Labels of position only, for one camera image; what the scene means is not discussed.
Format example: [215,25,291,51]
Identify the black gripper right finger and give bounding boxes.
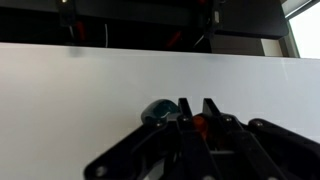
[202,97,320,180]

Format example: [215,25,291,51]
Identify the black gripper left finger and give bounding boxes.
[82,97,222,180]

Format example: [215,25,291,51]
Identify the red dry-erase marker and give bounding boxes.
[192,112,210,142]

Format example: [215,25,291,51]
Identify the dark blue ceramic mug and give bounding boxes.
[140,98,183,127]

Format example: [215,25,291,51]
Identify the orange clamp handle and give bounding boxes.
[164,30,183,50]

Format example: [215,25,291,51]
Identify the thin white cable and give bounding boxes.
[104,23,110,48]

